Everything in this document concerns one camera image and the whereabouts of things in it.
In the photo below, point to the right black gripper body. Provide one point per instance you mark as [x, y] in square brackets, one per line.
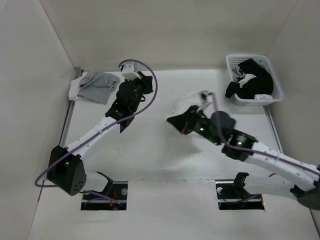
[194, 121]

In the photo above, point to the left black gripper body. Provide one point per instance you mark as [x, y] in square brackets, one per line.
[142, 88]

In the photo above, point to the white tank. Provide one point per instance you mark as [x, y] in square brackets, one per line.
[74, 89]
[184, 102]

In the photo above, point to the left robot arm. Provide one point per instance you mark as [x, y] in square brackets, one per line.
[66, 169]

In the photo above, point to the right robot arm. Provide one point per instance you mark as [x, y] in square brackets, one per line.
[290, 178]

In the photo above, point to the folded grey tank top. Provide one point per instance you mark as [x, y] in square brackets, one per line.
[97, 86]

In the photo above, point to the folded white tank top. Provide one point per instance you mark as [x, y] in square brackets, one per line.
[74, 89]

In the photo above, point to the black tank top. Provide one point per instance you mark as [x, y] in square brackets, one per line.
[255, 80]

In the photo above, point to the grey garment in basket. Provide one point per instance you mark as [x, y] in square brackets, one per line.
[237, 73]

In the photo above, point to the white garment in basket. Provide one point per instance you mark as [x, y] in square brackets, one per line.
[263, 97]

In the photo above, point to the white plastic laundry basket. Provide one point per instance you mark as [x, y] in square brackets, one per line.
[232, 60]

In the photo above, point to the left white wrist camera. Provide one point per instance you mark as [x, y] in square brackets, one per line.
[128, 71]

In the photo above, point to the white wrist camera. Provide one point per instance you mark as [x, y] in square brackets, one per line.
[205, 96]
[128, 71]

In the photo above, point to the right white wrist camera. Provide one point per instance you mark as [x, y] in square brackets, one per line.
[205, 96]

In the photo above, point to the metal table edge rail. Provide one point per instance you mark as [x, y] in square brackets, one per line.
[67, 120]

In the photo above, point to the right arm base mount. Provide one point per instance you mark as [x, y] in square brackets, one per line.
[229, 198]

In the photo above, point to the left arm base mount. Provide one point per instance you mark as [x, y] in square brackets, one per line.
[112, 198]

